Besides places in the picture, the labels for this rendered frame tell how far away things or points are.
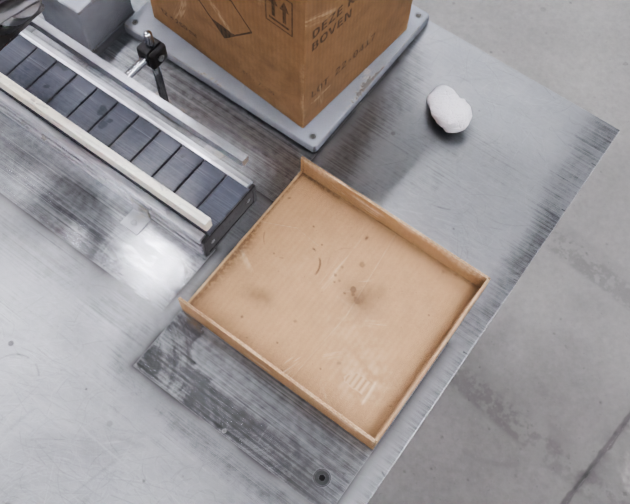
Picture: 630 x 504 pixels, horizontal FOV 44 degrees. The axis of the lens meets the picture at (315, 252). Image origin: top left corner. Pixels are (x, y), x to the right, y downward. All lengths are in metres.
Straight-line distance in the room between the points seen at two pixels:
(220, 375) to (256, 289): 0.12
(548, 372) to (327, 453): 1.05
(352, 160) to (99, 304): 0.40
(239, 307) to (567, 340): 1.13
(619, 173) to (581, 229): 0.21
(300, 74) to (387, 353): 0.37
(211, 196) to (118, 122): 0.17
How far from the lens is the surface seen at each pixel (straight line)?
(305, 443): 0.98
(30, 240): 1.12
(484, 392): 1.90
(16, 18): 1.00
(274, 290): 1.03
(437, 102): 1.16
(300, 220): 1.07
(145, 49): 1.07
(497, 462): 1.87
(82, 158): 1.10
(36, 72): 1.20
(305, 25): 0.95
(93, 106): 1.14
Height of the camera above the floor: 1.79
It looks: 66 degrees down
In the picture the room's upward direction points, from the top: 4 degrees clockwise
